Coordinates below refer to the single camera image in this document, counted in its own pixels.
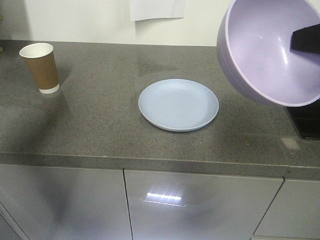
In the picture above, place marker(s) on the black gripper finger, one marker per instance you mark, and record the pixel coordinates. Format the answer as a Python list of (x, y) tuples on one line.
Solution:
[(306, 39)]

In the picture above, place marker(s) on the purple plastic bowl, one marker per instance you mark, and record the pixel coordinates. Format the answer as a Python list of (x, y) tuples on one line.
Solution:
[(255, 54)]

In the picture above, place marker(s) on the light blue plate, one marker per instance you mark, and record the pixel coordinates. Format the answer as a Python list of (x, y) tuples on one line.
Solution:
[(178, 105)]

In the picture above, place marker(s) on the brown paper cup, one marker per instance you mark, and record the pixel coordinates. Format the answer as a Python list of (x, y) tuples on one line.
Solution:
[(40, 60)]

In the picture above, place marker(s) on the black induction cooktop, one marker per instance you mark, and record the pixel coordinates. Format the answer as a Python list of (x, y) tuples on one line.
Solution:
[(306, 120)]

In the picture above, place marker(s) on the white paper sheet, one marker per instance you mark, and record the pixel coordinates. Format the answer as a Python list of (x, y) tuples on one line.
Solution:
[(156, 9)]

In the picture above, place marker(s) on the grey right cabinet door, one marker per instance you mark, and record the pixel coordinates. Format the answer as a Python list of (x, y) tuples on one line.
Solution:
[(294, 213)]

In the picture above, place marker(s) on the grey cabinet door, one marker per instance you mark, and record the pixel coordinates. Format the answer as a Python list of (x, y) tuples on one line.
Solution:
[(186, 206), (294, 213), (56, 203)]

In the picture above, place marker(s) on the grey middle cabinet door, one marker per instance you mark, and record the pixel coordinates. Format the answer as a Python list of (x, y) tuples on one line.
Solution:
[(186, 206)]

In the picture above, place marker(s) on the grey left cabinet door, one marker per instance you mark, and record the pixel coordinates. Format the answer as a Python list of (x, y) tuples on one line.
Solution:
[(56, 203)]

